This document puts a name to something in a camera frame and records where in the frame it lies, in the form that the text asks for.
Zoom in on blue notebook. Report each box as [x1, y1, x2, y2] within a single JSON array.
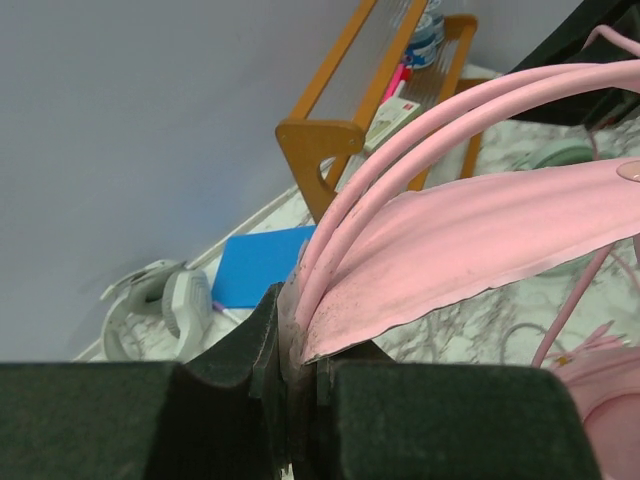
[[211, 225, 316, 309]]

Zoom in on blue white jar right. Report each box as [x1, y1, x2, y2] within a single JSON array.
[[419, 0, 444, 29]]

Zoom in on pink grey headphones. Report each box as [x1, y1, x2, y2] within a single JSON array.
[[281, 60, 639, 479]]

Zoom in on blue white jar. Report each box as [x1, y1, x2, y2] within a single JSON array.
[[404, 30, 439, 70], [419, 0, 444, 29]]

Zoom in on white green red box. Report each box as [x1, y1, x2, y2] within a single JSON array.
[[364, 97, 422, 155]]

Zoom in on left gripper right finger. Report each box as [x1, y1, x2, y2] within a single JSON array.
[[299, 342, 600, 479]]

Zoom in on pink marker pen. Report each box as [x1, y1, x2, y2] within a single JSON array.
[[382, 64, 412, 102]]

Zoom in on grey white headphones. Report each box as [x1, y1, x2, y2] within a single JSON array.
[[100, 259, 213, 362]]

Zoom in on pink headphone cable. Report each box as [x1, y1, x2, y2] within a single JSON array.
[[529, 27, 640, 371]]

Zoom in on wooden three-tier rack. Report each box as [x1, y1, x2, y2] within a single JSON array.
[[275, 1, 485, 223]]

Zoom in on mint green headphones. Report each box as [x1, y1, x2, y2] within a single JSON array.
[[523, 139, 608, 170]]

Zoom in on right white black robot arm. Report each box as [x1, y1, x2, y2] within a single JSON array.
[[512, 0, 639, 130]]

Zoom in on white purple pen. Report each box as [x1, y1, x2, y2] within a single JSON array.
[[212, 301, 248, 325]]

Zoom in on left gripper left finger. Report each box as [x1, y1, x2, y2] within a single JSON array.
[[1, 285, 287, 479]]

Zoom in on blue white jar left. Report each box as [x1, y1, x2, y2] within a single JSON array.
[[404, 30, 439, 70]]

